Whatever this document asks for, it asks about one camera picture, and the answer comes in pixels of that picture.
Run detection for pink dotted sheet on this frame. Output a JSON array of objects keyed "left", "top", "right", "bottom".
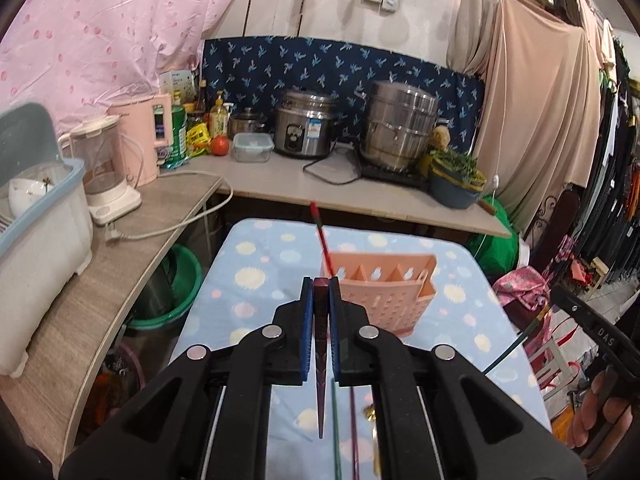
[{"left": 0, "top": 0, "right": 261, "bottom": 136}]

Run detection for white carton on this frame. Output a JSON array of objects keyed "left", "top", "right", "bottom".
[{"left": 160, "top": 69, "right": 197, "bottom": 106}]

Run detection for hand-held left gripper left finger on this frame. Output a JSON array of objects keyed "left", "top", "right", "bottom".
[{"left": 59, "top": 276, "right": 315, "bottom": 480}]

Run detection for small steel pot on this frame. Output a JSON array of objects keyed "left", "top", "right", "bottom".
[{"left": 229, "top": 107, "right": 268, "bottom": 137}]

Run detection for blue dotted tablecloth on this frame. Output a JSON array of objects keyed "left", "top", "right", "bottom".
[{"left": 170, "top": 217, "right": 553, "bottom": 480}]

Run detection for pink floral cloth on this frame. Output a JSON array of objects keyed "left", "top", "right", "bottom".
[{"left": 492, "top": 266, "right": 551, "bottom": 311}]

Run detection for red chopstick with green band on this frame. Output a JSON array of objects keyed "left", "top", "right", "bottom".
[{"left": 308, "top": 202, "right": 337, "bottom": 278}]

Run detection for blue floral cloth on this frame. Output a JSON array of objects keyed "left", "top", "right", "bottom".
[{"left": 201, "top": 36, "right": 486, "bottom": 153}]

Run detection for pink utensil holder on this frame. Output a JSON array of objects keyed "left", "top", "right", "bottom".
[{"left": 320, "top": 254, "right": 438, "bottom": 338}]

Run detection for black induction cooker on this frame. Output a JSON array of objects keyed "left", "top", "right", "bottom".
[{"left": 350, "top": 152, "right": 433, "bottom": 191}]

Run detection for person's right hand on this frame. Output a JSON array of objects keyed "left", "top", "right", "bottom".
[{"left": 567, "top": 377, "right": 633, "bottom": 453}]

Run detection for black power cable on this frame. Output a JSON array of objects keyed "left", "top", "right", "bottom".
[{"left": 302, "top": 156, "right": 362, "bottom": 185}]

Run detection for dark red chopstick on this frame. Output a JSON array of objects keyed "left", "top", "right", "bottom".
[
  {"left": 312, "top": 278, "right": 332, "bottom": 440},
  {"left": 349, "top": 387, "right": 361, "bottom": 480}
]

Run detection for glass container with blue lid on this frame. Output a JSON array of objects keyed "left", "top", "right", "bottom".
[{"left": 231, "top": 132, "right": 275, "bottom": 163}]

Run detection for thin gold-tipped metal pick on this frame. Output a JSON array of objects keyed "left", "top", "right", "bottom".
[{"left": 364, "top": 404, "right": 382, "bottom": 480}]

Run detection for steel rice cooker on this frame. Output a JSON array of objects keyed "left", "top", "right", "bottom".
[{"left": 272, "top": 89, "right": 339, "bottom": 160}]

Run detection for yellow oil bottle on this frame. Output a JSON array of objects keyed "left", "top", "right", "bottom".
[{"left": 209, "top": 91, "right": 227, "bottom": 139}]

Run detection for green bag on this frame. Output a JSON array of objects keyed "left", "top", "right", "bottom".
[{"left": 470, "top": 200, "right": 521, "bottom": 276}]

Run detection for leafy green vegetables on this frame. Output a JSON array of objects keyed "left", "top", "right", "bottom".
[{"left": 432, "top": 149, "right": 482, "bottom": 181}]

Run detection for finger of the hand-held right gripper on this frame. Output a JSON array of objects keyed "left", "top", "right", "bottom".
[{"left": 549, "top": 286, "right": 597, "bottom": 331}]

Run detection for green plastic basin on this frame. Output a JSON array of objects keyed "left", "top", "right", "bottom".
[{"left": 125, "top": 244, "right": 203, "bottom": 331}]

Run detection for blue plastic basin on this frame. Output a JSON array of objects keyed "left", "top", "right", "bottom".
[{"left": 429, "top": 162, "right": 488, "bottom": 210}]

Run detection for dark metal chair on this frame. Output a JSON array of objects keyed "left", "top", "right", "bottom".
[{"left": 537, "top": 185, "right": 583, "bottom": 261}]

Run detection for white dish rack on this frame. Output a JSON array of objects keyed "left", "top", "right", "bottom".
[{"left": 0, "top": 102, "right": 95, "bottom": 378}]

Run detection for pink electric kettle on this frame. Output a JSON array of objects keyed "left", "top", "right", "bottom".
[{"left": 106, "top": 93, "right": 174, "bottom": 187}]

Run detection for white bowl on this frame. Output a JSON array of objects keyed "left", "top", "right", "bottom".
[{"left": 8, "top": 177, "right": 55, "bottom": 218}]

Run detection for white cord with switch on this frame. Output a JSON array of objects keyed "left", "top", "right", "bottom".
[{"left": 486, "top": 0, "right": 509, "bottom": 191}]

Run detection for white power cable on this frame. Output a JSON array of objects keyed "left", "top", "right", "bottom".
[{"left": 103, "top": 170, "right": 235, "bottom": 245}]

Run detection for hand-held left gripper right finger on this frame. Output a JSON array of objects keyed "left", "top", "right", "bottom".
[{"left": 327, "top": 276, "right": 587, "bottom": 480}]

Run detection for yellow packet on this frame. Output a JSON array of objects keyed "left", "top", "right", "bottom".
[{"left": 186, "top": 122, "right": 211, "bottom": 156}]

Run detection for row of hanging clothes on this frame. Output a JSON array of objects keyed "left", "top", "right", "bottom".
[{"left": 550, "top": 0, "right": 640, "bottom": 321}]

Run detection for beige curtain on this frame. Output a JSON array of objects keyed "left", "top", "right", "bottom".
[{"left": 457, "top": 0, "right": 608, "bottom": 233}]

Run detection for white blender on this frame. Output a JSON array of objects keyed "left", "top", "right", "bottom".
[{"left": 57, "top": 115, "right": 143, "bottom": 227}]

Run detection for steel steamer pot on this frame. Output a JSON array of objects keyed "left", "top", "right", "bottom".
[{"left": 359, "top": 80, "right": 441, "bottom": 173}]

